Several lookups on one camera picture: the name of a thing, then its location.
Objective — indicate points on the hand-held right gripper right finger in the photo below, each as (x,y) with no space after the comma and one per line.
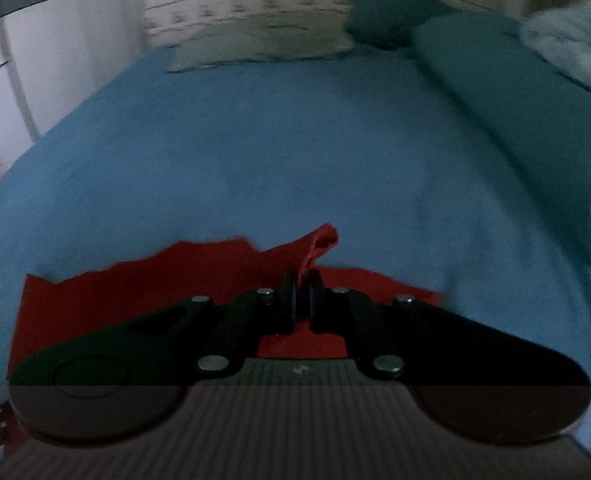
(317,302)

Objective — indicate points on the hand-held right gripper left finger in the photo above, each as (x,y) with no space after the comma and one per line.
(289,300)

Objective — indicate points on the red small garment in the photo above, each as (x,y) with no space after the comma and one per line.
(175,270)

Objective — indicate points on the blue bed sheet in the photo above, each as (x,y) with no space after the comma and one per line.
(255,150)

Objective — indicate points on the pale patterned pillow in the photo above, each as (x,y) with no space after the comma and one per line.
(260,42)

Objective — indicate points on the teal blanket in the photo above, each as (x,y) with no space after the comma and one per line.
(500,110)

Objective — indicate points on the white wardrobe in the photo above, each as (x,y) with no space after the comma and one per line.
(35,50)

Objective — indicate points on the light blue fluffy blanket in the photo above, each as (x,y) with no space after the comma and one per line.
(575,45)

